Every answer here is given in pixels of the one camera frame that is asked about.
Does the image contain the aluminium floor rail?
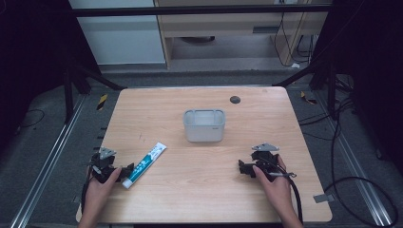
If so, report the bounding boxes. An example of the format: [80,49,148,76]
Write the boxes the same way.
[315,90,394,228]
[9,94,89,228]

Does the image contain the thin black floor cable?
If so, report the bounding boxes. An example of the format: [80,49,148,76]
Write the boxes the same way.
[14,108,46,134]

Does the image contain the black looped floor cable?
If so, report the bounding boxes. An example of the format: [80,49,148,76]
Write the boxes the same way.
[322,94,399,228]

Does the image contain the yellow and black tape strip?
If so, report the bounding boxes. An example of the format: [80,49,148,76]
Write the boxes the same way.
[299,90,318,106]
[96,93,109,112]

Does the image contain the white cabinet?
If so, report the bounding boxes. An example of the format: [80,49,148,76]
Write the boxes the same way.
[67,0,167,67]

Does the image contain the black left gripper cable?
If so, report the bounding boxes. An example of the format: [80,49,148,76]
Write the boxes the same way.
[80,162,97,215]

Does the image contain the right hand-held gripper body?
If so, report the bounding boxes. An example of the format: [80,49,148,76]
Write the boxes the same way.
[249,142,281,182]

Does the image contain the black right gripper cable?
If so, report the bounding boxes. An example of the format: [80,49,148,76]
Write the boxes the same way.
[259,157,304,225]

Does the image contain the person's right hand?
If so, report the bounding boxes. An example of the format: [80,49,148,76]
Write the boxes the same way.
[252,154,293,210]

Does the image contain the person's left hand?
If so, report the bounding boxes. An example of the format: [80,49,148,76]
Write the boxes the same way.
[83,166,123,207]

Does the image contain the black horizontal frame bar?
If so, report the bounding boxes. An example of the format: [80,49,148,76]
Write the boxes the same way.
[69,3,334,18]

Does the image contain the black hanging cables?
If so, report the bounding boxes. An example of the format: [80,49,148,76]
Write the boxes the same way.
[273,11,317,68]

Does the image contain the grey tape piece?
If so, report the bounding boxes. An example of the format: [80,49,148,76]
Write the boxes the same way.
[313,193,336,204]

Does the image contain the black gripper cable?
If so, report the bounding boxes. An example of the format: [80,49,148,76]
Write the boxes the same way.
[259,157,304,225]
[80,162,97,215]

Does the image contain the black curtain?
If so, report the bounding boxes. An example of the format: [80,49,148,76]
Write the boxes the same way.
[0,0,102,150]
[311,0,403,179]

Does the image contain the white and teal toothpaste tube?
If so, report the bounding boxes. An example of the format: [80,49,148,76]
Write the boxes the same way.
[122,142,168,190]

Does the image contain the grey plastic storage box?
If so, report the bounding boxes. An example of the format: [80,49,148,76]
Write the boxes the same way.
[182,108,227,143]

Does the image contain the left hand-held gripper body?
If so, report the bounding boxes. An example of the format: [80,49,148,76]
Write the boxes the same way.
[89,145,123,184]

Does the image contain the black metal stand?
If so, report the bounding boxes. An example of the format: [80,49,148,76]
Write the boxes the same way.
[62,58,128,125]
[271,55,338,122]

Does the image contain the light wooden desk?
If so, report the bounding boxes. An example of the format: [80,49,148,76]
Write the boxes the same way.
[153,0,333,69]

